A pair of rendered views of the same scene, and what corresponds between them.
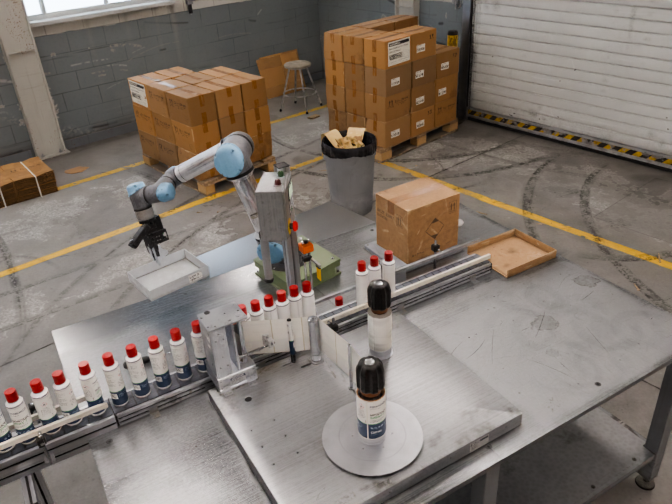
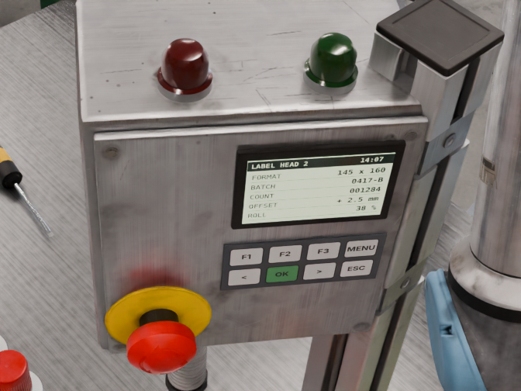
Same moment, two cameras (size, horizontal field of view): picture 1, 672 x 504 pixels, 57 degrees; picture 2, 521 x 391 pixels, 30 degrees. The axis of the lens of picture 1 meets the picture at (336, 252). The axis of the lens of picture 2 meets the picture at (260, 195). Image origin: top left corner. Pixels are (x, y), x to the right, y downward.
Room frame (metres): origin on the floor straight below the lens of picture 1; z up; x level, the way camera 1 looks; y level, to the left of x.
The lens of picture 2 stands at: (1.88, -0.15, 1.78)
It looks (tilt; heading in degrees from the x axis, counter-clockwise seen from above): 48 degrees down; 71
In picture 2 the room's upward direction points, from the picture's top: 6 degrees clockwise
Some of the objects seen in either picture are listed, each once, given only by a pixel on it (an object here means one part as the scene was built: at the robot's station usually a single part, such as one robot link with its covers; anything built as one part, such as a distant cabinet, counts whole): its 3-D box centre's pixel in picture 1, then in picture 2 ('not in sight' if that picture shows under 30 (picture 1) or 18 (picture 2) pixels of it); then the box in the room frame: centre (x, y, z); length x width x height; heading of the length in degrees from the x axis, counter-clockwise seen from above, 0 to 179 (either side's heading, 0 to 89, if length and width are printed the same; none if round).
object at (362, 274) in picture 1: (362, 284); not in sight; (2.06, -0.10, 0.98); 0.05 x 0.05 x 0.20
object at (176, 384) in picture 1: (324, 325); not in sight; (1.97, 0.06, 0.86); 1.65 x 0.08 x 0.04; 119
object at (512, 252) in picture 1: (511, 251); not in sight; (2.46, -0.81, 0.85); 0.30 x 0.26 x 0.04; 119
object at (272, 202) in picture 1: (276, 205); (239, 182); (1.99, 0.20, 1.38); 0.17 x 0.10 x 0.19; 174
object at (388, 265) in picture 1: (388, 273); not in sight; (2.13, -0.21, 0.98); 0.05 x 0.05 x 0.20
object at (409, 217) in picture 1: (417, 219); not in sight; (2.58, -0.39, 0.99); 0.30 x 0.24 x 0.27; 121
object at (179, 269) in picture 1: (168, 273); not in sight; (2.25, 0.71, 0.97); 0.27 x 0.20 x 0.05; 129
